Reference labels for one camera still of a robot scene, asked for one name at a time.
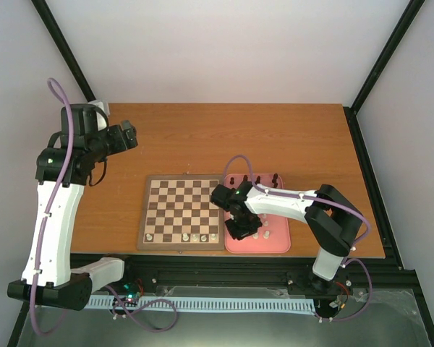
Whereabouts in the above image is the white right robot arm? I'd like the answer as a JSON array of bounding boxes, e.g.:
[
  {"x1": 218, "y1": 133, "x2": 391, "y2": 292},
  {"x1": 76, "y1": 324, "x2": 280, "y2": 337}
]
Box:
[{"x1": 211, "y1": 181, "x2": 371, "y2": 282}]

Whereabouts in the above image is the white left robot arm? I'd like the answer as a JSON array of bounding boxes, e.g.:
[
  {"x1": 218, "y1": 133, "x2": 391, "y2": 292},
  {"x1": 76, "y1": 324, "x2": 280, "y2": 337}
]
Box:
[{"x1": 7, "y1": 100, "x2": 137, "y2": 311}]

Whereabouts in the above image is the green lit circuit board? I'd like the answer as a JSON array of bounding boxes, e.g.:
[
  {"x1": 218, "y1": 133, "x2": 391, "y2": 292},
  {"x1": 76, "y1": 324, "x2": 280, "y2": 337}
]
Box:
[{"x1": 123, "y1": 279, "x2": 144, "y2": 302}]

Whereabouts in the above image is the pink piece tray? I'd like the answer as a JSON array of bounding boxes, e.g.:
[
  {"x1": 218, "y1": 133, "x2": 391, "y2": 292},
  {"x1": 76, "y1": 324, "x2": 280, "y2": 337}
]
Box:
[{"x1": 224, "y1": 173, "x2": 291, "y2": 254}]

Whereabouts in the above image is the wooden chessboard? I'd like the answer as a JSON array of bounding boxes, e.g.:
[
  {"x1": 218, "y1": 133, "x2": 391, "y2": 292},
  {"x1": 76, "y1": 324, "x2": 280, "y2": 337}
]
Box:
[{"x1": 137, "y1": 174, "x2": 224, "y2": 252}]

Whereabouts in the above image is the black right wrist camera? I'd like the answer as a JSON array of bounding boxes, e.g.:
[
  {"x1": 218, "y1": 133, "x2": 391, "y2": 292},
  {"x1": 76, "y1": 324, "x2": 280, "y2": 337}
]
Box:
[{"x1": 210, "y1": 184, "x2": 235, "y2": 212}]

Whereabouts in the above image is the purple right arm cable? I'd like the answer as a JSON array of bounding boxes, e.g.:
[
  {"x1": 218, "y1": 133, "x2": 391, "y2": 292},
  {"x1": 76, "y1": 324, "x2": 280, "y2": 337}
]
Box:
[{"x1": 224, "y1": 155, "x2": 373, "y2": 290}]

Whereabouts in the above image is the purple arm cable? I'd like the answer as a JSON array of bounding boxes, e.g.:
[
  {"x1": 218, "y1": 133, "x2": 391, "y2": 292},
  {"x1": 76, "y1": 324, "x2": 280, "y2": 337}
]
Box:
[
  {"x1": 30, "y1": 77, "x2": 75, "y2": 335},
  {"x1": 224, "y1": 155, "x2": 373, "y2": 290}
]

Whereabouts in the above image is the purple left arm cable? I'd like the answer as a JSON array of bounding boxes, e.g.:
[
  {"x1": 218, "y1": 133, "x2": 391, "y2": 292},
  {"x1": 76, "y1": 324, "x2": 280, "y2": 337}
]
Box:
[{"x1": 30, "y1": 77, "x2": 75, "y2": 335}]

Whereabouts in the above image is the light blue cable duct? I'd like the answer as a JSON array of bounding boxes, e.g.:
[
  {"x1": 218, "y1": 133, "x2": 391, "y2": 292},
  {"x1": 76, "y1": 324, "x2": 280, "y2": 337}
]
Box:
[{"x1": 85, "y1": 293, "x2": 318, "y2": 314}]

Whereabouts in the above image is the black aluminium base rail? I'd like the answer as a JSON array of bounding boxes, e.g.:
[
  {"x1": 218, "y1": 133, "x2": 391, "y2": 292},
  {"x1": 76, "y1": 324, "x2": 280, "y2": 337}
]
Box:
[{"x1": 104, "y1": 254, "x2": 422, "y2": 299}]

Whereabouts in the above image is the left black frame post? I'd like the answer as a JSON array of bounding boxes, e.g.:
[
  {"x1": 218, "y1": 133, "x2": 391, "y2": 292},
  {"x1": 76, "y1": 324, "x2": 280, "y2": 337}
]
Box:
[{"x1": 30, "y1": 0, "x2": 96, "y2": 102}]

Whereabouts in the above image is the black frame post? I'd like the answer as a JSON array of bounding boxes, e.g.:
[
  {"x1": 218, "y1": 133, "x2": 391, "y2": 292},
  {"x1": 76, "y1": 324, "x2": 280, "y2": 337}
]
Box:
[
  {"x1": 30, "y1": 0, "x2": 96, "y2": 102},
  {"x1": 350, "y1": 0, "x2": 425, "y2": 116}
]

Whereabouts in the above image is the right black frame post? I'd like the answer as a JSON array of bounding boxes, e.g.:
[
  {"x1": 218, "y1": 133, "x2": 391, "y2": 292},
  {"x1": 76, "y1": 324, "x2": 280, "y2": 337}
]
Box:
[{"x1": 350, "y1": 0, "x2": 425, "y2": 116}]

